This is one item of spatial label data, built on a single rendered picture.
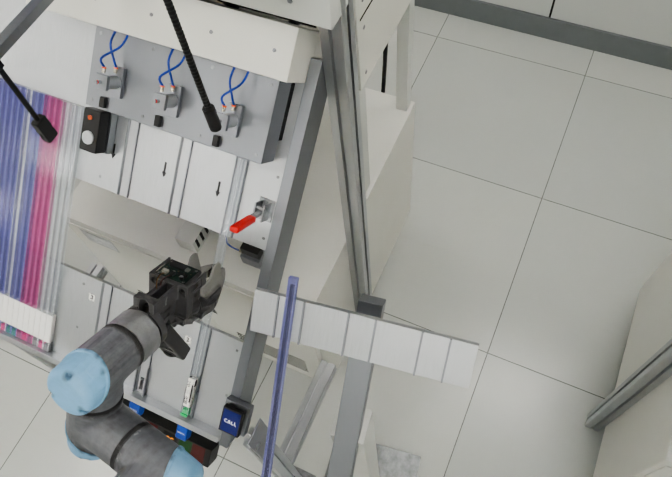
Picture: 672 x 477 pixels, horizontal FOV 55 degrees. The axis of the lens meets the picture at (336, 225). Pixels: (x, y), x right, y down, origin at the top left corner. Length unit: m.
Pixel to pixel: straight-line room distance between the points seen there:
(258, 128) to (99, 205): 0.77
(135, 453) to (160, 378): 0.38
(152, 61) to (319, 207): 0.62
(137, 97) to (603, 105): 1.91
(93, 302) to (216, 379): 0.29
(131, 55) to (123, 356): 0.49
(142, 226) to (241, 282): 0.30
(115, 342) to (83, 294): 0.43
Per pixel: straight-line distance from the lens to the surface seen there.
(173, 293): 1.00
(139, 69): 1.12
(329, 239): 1.50
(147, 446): 0.95
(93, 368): 0.90
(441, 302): 2.11
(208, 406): 1.27
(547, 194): 2.35
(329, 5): 0.89
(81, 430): 0.99
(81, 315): 1.37
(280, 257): 1.11
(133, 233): 1.63
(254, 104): 1.01
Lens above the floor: 1.94
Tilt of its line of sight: 60 degrees down
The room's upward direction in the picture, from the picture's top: 9 degrees counter-clockwise
